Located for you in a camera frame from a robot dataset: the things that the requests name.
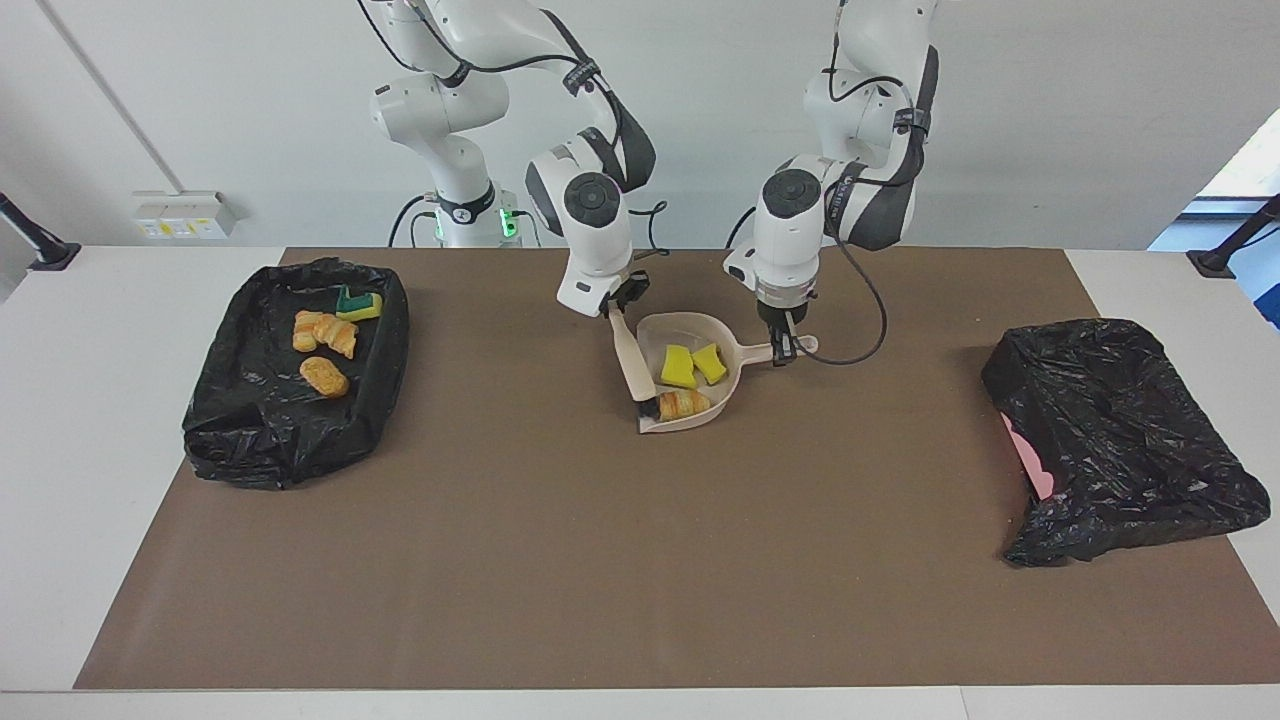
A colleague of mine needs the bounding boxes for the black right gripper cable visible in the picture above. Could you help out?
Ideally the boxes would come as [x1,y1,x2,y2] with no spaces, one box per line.
[355,0,669,251]

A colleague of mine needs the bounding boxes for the pink plastic bin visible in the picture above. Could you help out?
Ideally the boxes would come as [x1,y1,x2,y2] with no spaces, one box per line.
[1002,412,1056,501]

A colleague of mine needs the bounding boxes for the white wall socket box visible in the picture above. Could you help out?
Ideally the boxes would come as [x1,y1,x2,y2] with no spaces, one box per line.
[132,190,236,241]

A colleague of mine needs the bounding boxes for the white wall conduit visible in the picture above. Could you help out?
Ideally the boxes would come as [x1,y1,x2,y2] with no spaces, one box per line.
[38,0,186,193]

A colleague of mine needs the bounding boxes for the beige hand brush black bristles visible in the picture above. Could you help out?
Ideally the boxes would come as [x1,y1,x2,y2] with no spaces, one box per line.
[608,308,661,421]

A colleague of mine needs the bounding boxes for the black base power cable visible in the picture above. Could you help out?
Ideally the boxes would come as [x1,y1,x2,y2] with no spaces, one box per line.
[388,193,441,248]

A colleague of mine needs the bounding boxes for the pale pink plastic dustpan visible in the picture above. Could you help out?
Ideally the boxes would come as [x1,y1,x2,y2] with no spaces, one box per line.
[636,312,819,434]

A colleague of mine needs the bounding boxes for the crumpled black trash bag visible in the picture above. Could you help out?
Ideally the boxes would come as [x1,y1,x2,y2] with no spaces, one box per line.
[980,318,1272,568]

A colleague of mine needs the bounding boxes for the black clamp stand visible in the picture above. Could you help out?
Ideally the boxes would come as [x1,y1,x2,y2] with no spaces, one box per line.
[0,190,83,272]
[1187,195,1280,279]

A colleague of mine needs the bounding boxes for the brown table mat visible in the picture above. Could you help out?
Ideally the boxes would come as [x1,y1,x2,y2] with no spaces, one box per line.
[75,248,1280,689]

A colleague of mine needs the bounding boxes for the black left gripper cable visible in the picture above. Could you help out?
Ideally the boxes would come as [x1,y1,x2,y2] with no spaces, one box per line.
[800,0,941,367]

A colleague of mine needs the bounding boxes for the bin lined with black bag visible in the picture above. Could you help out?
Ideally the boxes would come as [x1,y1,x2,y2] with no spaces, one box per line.
[182,257,411,491]

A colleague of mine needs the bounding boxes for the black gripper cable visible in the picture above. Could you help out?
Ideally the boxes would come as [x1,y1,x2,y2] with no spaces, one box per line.
[800,0,941,367]
[355,0,669,251]

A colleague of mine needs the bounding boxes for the brown toy bread roll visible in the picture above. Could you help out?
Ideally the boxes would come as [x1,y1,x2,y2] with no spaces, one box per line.
[299,356,351,399]

